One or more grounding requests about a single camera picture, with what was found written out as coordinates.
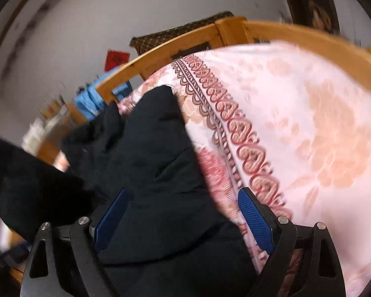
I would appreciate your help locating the red diamond wall decoration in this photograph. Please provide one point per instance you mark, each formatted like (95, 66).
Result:
(115, 58)

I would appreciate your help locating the blue shirt on rail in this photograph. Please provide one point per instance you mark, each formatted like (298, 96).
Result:
(89, 103)

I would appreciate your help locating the framed portrait picture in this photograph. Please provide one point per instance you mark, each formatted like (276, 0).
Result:
(318, 14)

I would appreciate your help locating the brown patterned cloth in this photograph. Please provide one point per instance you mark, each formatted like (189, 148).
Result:
(147, 42)

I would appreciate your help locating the pink floral bed quilt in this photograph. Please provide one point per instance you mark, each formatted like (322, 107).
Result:
(289, 124)

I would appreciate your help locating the wooden bed frame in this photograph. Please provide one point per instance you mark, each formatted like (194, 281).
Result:
(354, 60)

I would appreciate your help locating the large black garment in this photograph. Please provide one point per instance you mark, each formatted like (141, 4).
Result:
(172, 240)

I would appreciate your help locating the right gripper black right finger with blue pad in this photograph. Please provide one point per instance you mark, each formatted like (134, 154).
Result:
(319, 273)

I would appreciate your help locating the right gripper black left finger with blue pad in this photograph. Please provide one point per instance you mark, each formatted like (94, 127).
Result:
(64, 260)

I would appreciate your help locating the wooden side desk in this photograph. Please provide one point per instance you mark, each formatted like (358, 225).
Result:
(43, 138)

